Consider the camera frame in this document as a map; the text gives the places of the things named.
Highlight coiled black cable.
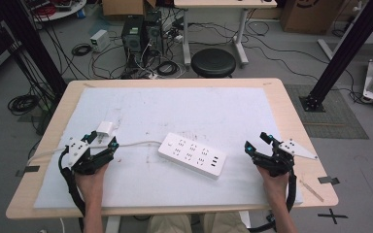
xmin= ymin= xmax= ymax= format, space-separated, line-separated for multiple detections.
xmin=7 ymin=94 xmax=41 ymax=117
xmin=71 ymin=43 xmax=93 ymax=57
xmin=155 ymin=60 xmax=180 ymax=78

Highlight white-legged wooden desk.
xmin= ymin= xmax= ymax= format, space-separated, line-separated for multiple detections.
xmin=173 ymin=0 xmax=278 ymax=68

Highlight white power supply box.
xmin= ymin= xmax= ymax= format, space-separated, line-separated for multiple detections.
xmin=89 ymin=29 xmax=111 ymax=53

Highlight white charger plug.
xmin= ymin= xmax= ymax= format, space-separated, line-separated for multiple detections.
xmin=95 ymin=120 xmax=115 ymax=144

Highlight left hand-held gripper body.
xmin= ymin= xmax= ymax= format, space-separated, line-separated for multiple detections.
xmin=65 ymin=137 xmax=115 ymax=176

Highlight person's left hand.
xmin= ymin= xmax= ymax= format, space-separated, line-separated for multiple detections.
xmin=76 ymin=163 xmax=110 ymax=200

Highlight black round stool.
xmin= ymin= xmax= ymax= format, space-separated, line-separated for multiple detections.
xmin=190 ymin=48 xmax=237 ymax=79

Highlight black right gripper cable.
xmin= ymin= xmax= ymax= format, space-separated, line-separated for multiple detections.
xmin=248 ymin=170 xmax=298 ymax=233

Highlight black metal stand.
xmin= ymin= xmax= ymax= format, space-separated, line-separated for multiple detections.
xmin=0 ymin=0 xmax=68 ymax=98
xmin=299 ymin=0 xmax=373 ymax=113

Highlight white power strip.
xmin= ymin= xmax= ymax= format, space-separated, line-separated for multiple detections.
xmin=157 ymin=132 xmax=227 ymax=180

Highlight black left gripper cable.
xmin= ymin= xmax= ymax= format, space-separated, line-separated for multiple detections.
xmin=57 ymin=147 xmax=87 ymax=218

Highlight large printed cardboard box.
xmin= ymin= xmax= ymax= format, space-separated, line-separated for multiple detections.
xmin=279 ymin=0 xmax=345 ymax=36

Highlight thin wooden stick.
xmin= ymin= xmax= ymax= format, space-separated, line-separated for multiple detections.
xmin=298 ymin=179 xmax=325 ymax=204

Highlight black tape strip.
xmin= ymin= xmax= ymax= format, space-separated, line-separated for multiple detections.
xmin=317 ymin=176 xmax=341 ymax=185
xmin=15 ymin=165 xmax=41 ymax=178

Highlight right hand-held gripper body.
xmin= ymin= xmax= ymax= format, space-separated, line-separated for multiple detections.
xmin=255 ymin=139 xmax=319 ymax=178

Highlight grey floor mat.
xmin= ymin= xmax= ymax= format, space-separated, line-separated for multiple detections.
xmin=285 ymin=83 xmax=370 ymax=141

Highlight round white table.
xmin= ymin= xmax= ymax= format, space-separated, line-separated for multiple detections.
xmin=28 ymin=0 xmax=87 ymax=22

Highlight person's legs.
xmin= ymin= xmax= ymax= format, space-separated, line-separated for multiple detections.
xmin=147 ymin=212 xmax=251 ymax=233

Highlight person's right hand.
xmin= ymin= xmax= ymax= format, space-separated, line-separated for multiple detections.
xmin=256 ymin=166 xmax=289 ymax=200

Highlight black computer tower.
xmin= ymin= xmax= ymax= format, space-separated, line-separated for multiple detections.
xmin=121 ymin=15 xmax=146 ymax=68
xmin=143 ymin=10 xmax=165 ymax=56

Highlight white power strip cable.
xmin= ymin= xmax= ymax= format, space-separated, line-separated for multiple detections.
xmin=27 ymin=140 xmax=163 ymax=164

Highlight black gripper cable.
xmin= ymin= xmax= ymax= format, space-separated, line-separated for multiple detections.
xmin=57 ymin=147 xmax=87 ymax=218
xmin=248 ymin=170 xmax=298 ymax=233

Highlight black tape cross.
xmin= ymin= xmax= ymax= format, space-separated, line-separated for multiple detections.
xmin=317 ymin=208 xmax=350 ymax=225

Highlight white foam mat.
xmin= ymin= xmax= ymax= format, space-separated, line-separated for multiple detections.
xmin=33 ymin=86 xmax=304 ymax=209

